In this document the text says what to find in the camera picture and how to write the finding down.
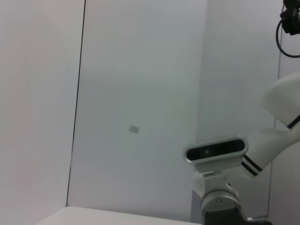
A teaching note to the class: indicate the silver robot head camera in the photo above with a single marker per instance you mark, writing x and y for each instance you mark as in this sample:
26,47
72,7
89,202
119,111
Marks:
215,151

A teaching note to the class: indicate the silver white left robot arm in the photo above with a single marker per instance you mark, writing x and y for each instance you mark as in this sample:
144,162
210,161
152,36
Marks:
269,145

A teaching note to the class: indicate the small grey wall sticker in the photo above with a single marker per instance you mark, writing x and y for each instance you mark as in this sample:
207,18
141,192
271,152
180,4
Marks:
134,129

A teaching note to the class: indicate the white silver robot neck mount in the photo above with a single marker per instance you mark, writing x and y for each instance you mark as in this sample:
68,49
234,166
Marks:
218,201

